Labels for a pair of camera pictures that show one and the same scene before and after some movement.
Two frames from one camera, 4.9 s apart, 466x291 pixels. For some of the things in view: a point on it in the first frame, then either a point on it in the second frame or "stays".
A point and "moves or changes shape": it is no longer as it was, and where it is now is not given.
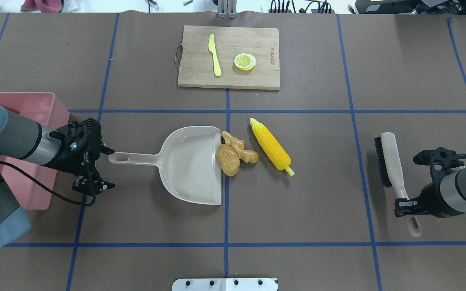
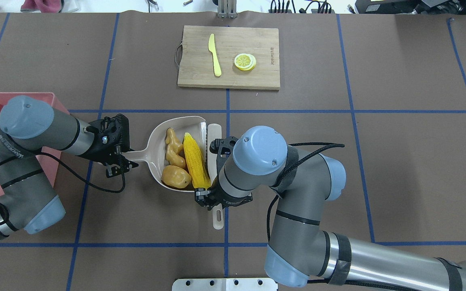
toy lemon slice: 245,62 stays
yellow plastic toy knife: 217,66 stays
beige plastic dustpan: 187,160 -> 155,154
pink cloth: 43,6 stays
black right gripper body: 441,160 -> 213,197
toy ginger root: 248,156 moves or changes shape
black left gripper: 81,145 -> 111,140
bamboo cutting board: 229,57 stays
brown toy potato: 228,159 moves or changes shape
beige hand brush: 386,150 -> 214,133
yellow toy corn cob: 271,147 moves or changes shape
